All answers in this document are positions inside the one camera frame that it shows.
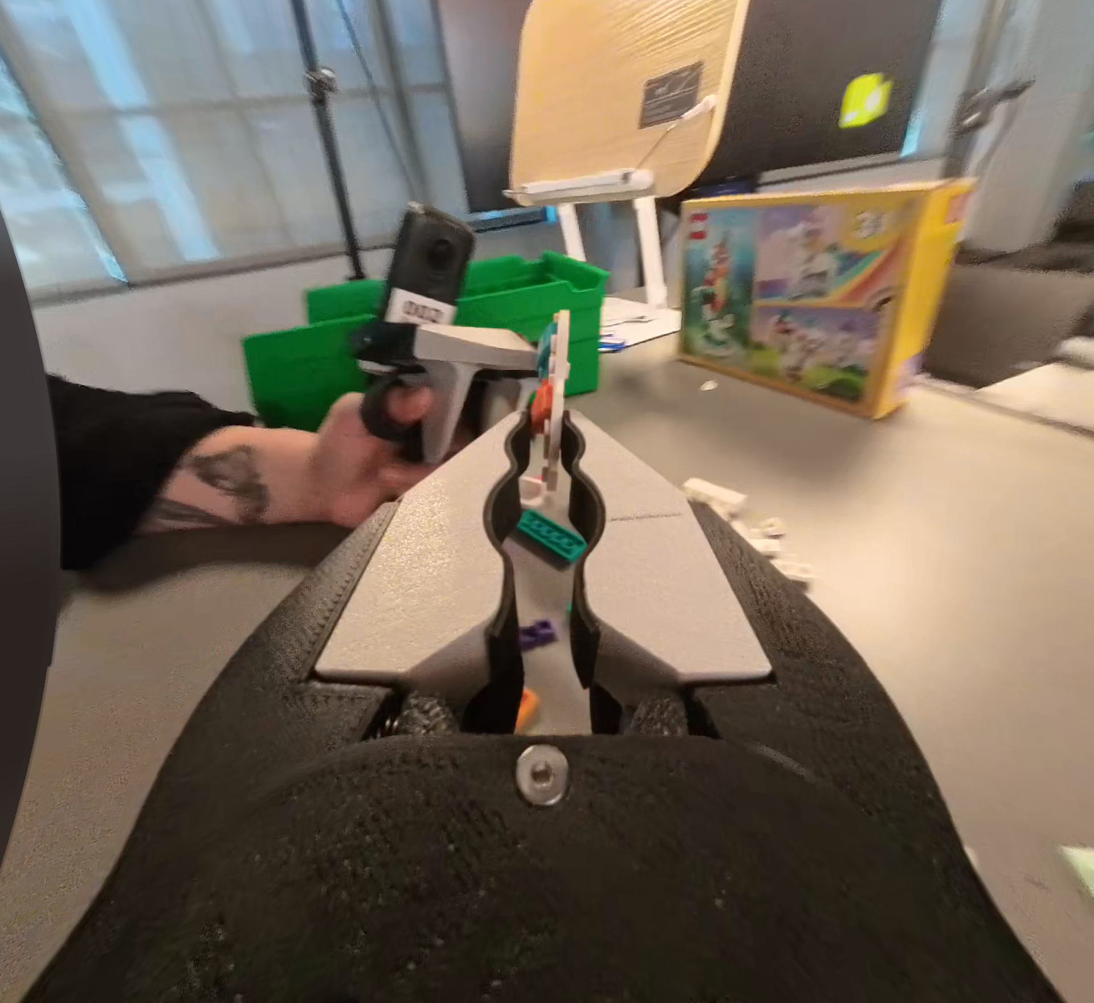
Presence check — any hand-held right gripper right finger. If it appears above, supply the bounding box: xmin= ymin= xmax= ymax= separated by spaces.
xmin=564 ymin=410 xmax=775 ymax=733

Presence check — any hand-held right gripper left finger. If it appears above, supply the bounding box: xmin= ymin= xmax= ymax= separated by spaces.
xmin=313 ymin=411 xmax=524 ymax=733

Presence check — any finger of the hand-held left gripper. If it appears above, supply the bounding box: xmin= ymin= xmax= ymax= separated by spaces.
xmin=414 ymin=325 xmax=548 ymax=375

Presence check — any white half-round toy plate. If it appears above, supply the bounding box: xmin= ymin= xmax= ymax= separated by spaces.
xmin=521 ymin=309 xmax=574 ymax=510

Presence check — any person's left forearm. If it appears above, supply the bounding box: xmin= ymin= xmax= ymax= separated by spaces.
xmin=47 ymin=374 xmax=330 ymax=572

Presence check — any yellow toy brick set box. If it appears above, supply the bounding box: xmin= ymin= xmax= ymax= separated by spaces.
xmin=677 ymin=178 xmax=977 ymax=421

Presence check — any person's left hand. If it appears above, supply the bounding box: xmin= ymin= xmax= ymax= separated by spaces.
xmin=316 ymin=383 xmax=446 ymax=529

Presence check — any cluster of small white bricks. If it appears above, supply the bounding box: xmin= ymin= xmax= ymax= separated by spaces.
xmin=682 ymin=475 xmax=815 ymax=585

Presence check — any green long toy plate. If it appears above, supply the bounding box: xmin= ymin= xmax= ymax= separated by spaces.
xmin=516 ymin=509 xmax=587 ymax=569

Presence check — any black tripod pole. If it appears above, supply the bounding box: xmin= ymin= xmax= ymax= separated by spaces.
xmin=269 ymin=0 xmax=367 ymax=283
xmin=953 ymin=0 xmax=1039 ymax=230

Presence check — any wooden tilt-top stand table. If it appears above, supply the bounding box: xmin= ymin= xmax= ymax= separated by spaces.
xmin=503 ymin=0 xmax=770 ymax=344

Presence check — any grey chair back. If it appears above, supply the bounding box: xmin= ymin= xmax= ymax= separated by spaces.
xmin=925 ymin=246 xmax=1094 ymax=393

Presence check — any yellow green sticker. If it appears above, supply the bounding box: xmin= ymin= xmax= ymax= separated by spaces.
xmin=840 ymin=74 xmax=895 ymax=129

